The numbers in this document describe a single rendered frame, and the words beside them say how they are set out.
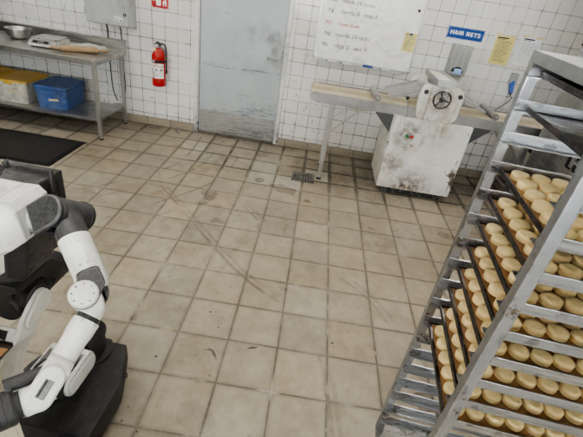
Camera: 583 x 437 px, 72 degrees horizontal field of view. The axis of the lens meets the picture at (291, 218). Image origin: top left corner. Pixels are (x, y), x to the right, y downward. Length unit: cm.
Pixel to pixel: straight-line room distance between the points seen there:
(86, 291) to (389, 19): 437
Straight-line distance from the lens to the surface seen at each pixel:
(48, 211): 134
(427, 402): 199
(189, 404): 228
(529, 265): 98
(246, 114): 528
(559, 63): 114
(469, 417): 142
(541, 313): 110
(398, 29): 502
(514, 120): 131
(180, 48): 529
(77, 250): 129
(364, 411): 238
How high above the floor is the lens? 189
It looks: 31 degrees down
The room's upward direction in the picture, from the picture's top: 9 degrees clockwise
